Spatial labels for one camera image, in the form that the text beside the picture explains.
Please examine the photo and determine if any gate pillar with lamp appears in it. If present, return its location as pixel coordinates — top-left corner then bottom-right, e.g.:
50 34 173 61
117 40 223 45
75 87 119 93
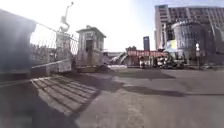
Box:
54 1 75 73

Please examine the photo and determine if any tall multi-storey building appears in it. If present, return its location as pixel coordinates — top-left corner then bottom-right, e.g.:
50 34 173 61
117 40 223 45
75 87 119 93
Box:
153 3 224 67

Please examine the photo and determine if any grey concrete pavement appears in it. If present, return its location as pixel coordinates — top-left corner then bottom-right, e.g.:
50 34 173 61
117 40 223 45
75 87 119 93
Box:
0 66 224 128

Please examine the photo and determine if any small guard booth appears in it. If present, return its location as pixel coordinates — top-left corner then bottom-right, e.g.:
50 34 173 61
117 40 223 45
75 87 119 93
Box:
74 24 108 73

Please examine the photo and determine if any sign pole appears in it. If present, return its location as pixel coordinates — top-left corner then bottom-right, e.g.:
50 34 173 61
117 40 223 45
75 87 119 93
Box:
194 42 202 70

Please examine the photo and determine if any dark tower building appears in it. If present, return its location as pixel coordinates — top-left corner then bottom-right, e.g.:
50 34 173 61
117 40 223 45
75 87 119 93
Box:
142 35 151 52

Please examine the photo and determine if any row of parked vehicles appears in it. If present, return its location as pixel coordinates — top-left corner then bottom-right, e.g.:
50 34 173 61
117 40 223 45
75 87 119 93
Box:
137 54 185 70

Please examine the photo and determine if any red hoarding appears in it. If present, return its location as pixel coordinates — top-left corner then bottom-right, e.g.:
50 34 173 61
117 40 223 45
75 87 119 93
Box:
125 49 168 67

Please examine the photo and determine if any dark wall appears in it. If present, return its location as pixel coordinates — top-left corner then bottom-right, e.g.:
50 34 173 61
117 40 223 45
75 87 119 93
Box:
0 8 38 82

